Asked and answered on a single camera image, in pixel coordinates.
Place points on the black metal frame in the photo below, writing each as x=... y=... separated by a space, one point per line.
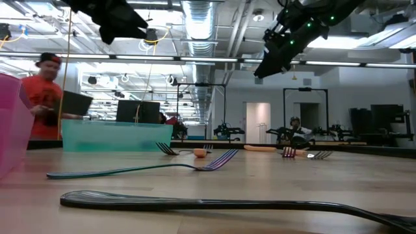
x=201 y=84
x=305 y=89

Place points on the silver round ventilation duct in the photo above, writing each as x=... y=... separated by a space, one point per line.
x=260 y=32
x=198 y=19

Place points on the black laptop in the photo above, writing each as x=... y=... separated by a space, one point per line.
x=73 y=103

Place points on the black desk with monitors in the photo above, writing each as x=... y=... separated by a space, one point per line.
x=383 y=120

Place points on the iridescent rainbow fork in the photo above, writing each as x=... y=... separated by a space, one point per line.
x=65 y=175

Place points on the overhead light bar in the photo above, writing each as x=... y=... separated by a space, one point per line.
x=146 y=58

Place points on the pink translucent plastic bin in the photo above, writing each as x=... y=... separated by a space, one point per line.
x=13 y=130

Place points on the teal translucent plastic bin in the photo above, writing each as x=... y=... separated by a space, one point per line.
x=117 y=136

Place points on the black monitor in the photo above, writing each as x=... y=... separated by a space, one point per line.
x=138 y=112

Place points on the person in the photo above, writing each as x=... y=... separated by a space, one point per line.
x=42 y=94
x=299 y=128

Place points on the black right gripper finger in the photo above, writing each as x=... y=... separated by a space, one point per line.
x=273 y=63

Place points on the white pillar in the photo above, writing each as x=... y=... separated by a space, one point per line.
x=74 y=81

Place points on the black fork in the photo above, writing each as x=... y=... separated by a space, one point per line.
x=195 y=204
x=167 y=149

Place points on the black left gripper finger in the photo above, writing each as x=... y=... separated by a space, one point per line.
x=136 y=26
x=106 y=35

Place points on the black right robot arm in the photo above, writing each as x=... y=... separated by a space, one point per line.
x=325 y=9

